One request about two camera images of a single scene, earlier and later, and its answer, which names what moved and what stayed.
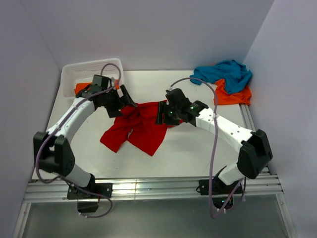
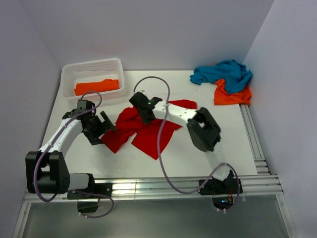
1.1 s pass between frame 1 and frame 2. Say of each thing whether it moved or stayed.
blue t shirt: stayed
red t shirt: moved
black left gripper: moved
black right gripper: moved
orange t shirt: stayed
